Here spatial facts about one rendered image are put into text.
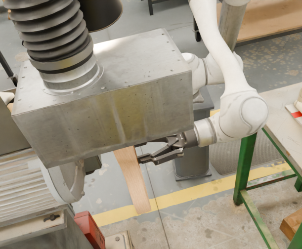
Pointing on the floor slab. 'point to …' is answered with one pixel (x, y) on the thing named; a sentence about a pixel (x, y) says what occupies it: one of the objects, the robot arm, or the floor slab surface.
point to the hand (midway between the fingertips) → (136, 151)
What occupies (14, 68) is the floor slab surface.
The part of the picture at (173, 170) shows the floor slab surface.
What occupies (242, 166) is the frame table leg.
